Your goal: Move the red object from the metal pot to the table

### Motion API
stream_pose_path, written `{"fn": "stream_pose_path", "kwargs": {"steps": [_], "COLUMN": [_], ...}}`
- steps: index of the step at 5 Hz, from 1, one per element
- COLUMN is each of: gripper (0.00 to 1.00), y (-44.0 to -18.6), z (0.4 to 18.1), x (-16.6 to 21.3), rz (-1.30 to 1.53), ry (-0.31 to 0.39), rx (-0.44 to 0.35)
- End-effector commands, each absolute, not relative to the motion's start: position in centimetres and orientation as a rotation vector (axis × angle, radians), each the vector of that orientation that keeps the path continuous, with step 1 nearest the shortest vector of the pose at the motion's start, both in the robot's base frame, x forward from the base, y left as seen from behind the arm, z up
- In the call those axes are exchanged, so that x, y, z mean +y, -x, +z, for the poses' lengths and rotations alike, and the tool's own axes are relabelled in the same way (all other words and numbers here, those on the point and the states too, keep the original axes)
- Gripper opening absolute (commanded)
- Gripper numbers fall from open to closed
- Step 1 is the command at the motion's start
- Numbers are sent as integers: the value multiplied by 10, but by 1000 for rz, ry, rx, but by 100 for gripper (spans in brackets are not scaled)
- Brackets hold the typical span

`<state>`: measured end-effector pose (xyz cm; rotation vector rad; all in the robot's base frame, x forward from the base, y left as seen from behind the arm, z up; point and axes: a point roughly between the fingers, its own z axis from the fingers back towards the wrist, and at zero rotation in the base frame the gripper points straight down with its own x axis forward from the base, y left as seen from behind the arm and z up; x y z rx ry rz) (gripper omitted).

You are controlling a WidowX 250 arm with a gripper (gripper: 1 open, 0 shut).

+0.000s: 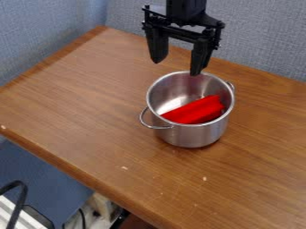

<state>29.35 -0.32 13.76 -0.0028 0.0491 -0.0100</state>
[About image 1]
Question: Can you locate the white clutter under table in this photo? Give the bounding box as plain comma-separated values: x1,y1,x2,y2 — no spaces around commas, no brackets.
62,192,123,229

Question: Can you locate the black cable loop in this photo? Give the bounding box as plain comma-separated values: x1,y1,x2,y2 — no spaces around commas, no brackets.
0,180,29,229

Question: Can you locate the red plastic block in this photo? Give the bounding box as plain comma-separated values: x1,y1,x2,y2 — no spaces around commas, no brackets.
161,95,224,124

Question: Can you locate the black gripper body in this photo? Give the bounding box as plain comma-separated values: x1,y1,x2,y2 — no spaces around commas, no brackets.
141,0,224,49

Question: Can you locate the white ribbed appliance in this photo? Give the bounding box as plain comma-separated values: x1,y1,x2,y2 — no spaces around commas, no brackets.
0,195,54,229

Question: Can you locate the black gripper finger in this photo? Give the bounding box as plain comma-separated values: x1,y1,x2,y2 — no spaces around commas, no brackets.
189,38,213,76
144,27,168,64

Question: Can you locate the stainless steel pot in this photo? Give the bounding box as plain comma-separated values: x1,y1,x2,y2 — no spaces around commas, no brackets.
139,72,235,148

